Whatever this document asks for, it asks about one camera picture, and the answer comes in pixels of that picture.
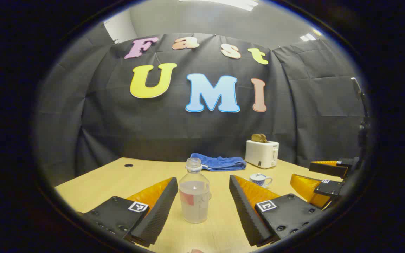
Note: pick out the grey metal stand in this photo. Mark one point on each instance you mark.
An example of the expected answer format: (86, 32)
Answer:
(359, 89)

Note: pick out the white toaster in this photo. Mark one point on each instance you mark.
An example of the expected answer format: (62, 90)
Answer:
(260, 154)

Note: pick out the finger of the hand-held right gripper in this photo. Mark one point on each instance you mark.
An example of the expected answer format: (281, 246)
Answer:
(329, 188)
(329, 170)

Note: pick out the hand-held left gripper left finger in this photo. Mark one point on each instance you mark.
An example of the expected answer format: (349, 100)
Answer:
(160, 211)

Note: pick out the black backdrop cloth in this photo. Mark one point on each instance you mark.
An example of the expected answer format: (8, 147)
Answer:
(153, 130)

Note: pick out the long ceiling light panel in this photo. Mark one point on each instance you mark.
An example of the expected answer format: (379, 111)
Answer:
(223, 3)

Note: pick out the clear plastic water bottle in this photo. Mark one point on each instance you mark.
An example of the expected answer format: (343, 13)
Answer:
(193, 203)

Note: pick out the small ceiling light panel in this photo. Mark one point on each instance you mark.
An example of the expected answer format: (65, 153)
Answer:
(308, 37)

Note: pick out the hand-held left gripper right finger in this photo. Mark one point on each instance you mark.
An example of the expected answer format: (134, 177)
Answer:
(246, 214)

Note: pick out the folded blue towel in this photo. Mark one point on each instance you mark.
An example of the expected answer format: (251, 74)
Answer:
(220, 162)

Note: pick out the brown bread slice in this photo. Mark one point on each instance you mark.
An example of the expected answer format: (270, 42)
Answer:
(264, 138)
(256, 138)

